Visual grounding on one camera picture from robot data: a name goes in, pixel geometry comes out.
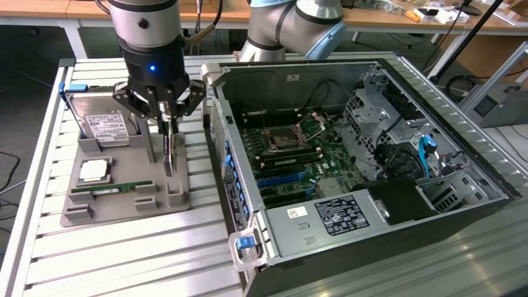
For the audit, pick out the small white box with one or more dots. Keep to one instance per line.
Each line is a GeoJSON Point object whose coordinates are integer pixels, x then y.
{"type": "Point", "coordinates": [454, 18]}

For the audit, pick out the wooden desk with white frame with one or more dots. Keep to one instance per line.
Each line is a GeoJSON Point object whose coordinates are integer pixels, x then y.
{"type": "Point", "coordinates": [412, 24]}
{"type": "Point", "coordinates": [42, 12]}

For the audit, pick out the silver metal disk bay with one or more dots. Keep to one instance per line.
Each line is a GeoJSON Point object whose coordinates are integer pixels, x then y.
{"type": "Point", "coordinates": [371, 114]}

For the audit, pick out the blue expansion slot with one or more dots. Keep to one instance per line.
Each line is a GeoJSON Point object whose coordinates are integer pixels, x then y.
{"type": "Point", "coordinates": [280, 180]}

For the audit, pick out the black and white desk device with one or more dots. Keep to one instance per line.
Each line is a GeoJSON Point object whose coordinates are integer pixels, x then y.
{"type": "Point", "coordinates": [424, 15]}

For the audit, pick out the graphics card with metal bracket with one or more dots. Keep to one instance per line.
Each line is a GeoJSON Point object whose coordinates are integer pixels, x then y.
{"type": "Point", "coordinates": [170, 154]}

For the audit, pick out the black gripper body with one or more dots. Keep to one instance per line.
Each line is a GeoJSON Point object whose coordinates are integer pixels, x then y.
{"type": "Point", "coordinates": [155, 68]}

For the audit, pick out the brown cardboard box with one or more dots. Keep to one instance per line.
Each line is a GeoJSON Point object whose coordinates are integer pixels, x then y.
{"type": "Point", "coordinates": [208, 4]}

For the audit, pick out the hard disk in blue caddy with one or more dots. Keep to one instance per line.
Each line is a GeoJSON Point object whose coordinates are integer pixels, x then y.
{"type": "Point", "coordinates": [95, 108]}

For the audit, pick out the silver CPU chip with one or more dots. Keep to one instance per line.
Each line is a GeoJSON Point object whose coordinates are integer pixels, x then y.
{"type": "Point", "coordinates": [94, 170]}

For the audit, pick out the silver chipset heatsink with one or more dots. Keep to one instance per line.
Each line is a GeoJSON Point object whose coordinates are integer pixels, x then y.
{"type": "Point", "coordinates": [330, 187]}

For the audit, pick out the metal socket cover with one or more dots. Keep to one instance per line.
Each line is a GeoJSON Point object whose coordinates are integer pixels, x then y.
{"type": "Point", "coordinates": [310, 123]}

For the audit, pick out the grey power supply unit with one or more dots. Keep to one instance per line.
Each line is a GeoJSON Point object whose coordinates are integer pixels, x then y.
{"type": "Point", "coordinates": [296, 235]}

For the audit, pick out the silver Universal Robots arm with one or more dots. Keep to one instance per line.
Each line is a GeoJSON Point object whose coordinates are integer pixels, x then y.
{"type": "Point", "coordinates": [144, 31]}

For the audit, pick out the grey computer tower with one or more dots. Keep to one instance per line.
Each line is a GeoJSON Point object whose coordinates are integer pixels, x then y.
{"type": "Point", "coordinates": [503, 105]}

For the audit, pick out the grey plastic parts rack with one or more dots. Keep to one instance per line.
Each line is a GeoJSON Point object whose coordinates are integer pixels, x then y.
{"type": "Point", "coordinates": [132, 173]}

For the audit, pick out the CPU socket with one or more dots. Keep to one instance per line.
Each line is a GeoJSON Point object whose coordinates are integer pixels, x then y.
{"type": "Point", "coordinates": [283, 139]}

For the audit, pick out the green RAM stick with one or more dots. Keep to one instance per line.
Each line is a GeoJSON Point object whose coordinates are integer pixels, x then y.
{"type": "Point", "coordinates": [123, 187]}

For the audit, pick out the green motherboard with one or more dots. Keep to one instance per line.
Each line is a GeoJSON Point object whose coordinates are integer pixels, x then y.
{"type": "Point", "coordinates": [330, 148]}

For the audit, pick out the open black PC case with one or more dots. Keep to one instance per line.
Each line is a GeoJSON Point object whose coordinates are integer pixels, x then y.
{"type": "Point", "coordinates": [474, 222]}

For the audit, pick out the black round stand base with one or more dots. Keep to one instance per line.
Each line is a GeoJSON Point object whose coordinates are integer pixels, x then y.
{"type": "Point", "coordinates": [470, 9]}

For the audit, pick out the perforated metal disk bay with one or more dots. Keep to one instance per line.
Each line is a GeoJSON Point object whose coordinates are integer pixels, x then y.
{"type": "Point", "coordinates": [450, 191]}

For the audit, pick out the thin metal locking lever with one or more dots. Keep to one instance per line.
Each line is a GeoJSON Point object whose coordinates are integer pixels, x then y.
{"type": "Point", "coordinates": [263, 117]}

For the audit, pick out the black tripod pole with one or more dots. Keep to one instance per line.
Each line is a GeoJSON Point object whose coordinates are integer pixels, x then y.
{"type": "Point", "coordinates": [474, 31]}

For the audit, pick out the black installed RAM stick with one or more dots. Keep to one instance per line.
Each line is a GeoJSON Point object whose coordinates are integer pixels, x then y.
{"type": "Point", "coordinates": [288, 161]}

